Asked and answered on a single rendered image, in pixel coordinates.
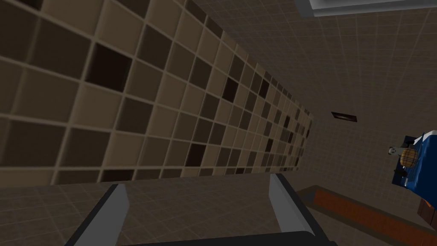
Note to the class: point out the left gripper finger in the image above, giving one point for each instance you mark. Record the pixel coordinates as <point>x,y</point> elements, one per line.
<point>102,218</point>

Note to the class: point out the blue bed with plaid pillow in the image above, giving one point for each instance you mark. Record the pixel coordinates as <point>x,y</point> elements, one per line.
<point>418,160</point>

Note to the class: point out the brown wooden cabinet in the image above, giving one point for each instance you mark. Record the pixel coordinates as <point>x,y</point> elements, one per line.
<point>428,210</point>

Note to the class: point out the dark wall vent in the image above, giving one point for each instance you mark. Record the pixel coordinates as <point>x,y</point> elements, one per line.
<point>344,117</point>

